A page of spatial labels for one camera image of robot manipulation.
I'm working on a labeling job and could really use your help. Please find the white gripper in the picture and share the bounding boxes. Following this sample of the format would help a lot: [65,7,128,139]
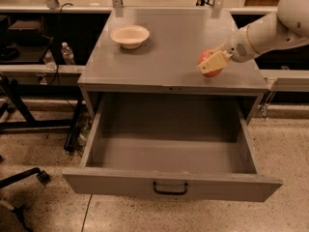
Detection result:
[197,27,258,74]

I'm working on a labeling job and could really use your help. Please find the red apple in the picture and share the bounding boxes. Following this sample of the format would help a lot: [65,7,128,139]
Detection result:
[197,49,222,77]

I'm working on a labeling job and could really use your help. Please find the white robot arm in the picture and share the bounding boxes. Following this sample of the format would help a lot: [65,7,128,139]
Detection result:
[197,0,309,77]

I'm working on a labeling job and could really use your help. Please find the grey open drawer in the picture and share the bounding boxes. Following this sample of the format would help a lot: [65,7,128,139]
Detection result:
[63,93,282,202]

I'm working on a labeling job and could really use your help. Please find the grey cabinet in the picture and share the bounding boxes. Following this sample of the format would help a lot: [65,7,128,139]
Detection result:
[78,8,267,127]

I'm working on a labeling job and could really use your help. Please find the white bowl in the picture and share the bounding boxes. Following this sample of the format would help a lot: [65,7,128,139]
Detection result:
[110,25,150,49]

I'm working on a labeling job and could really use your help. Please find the clear water bottle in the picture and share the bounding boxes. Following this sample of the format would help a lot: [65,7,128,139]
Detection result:
[43,50,57,72]
[61,43,75,66]

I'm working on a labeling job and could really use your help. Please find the black office chair base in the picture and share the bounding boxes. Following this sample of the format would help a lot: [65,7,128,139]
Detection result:
[0,167,51,232]

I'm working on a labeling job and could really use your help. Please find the black drawer handle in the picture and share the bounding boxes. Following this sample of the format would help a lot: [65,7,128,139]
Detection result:
[153,182,188,196]

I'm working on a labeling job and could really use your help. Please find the black cable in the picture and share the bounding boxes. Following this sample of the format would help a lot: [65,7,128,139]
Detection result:
[47,2,73,86]

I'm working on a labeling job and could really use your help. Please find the black table frame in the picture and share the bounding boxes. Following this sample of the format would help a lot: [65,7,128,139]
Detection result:
[0,74,85,153]

